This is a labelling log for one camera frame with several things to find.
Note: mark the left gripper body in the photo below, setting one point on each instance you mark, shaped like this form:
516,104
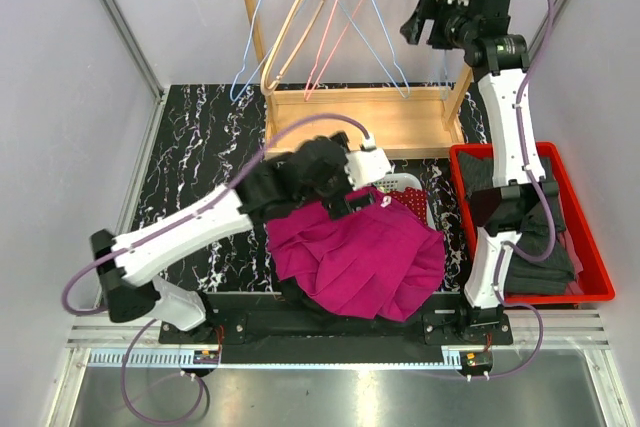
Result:
341,205

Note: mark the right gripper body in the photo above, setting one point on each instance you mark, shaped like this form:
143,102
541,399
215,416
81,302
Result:
434,6

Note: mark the red polka dot skirt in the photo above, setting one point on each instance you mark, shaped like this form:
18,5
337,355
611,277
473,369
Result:
415,200

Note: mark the black skirt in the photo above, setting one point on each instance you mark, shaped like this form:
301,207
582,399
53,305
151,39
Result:
295,296

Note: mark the light blue wire hanger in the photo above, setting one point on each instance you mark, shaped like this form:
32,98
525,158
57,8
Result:
253,56

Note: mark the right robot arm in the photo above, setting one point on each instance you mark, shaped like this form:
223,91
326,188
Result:
500,63

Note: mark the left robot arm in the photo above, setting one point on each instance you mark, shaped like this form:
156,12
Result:
321,170

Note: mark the white perforated plastic basket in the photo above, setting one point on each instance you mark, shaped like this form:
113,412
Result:
399,181

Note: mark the wooden clothes rack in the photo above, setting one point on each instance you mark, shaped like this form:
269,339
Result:
411,122

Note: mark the dark striped clothes in crate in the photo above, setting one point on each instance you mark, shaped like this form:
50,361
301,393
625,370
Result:
540,247

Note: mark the red plastic crate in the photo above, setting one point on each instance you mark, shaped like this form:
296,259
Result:
575,273

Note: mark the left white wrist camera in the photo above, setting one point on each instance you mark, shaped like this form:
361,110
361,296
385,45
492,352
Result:
364,168

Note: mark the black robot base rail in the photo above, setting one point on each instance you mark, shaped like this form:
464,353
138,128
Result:
259,329

